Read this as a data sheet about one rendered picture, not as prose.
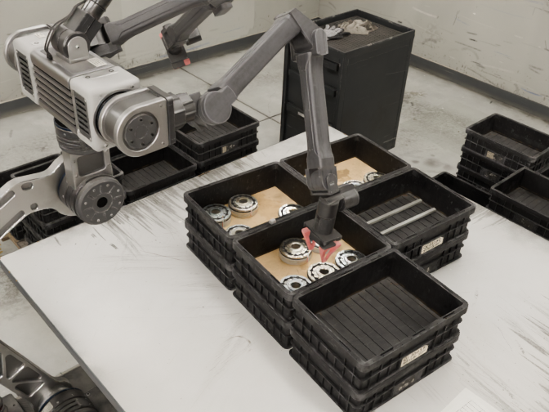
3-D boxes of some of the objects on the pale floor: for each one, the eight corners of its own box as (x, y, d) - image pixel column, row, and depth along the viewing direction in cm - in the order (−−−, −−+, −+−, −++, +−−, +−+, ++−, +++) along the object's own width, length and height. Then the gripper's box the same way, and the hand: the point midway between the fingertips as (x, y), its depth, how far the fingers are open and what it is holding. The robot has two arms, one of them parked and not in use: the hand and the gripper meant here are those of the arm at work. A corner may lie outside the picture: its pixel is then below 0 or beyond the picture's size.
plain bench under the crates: (312, 783, 162) (341, 675, 122) (33, 391, 256) (-3, 257, 216) (597, 431, 253) (667, 302, 212) (313, 237, 347) (324, 123, 307)
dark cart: (328, 196, 380) (344, 53, 328) (278, 165, 407) (285, 28, 355) (391, 164, 414) (415, 29, 362) (341, 137, 440) (357, 8, 389)
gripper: (305, 205, 180) (296, 248, 188) (328, 226, 173) (319, 270, 181) (323, 200, 183) (315, 242, 192) (347, 221, 176) (337, 263, 185)
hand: (317, 253), depth 186 cm, fingers open, 6 cm apart
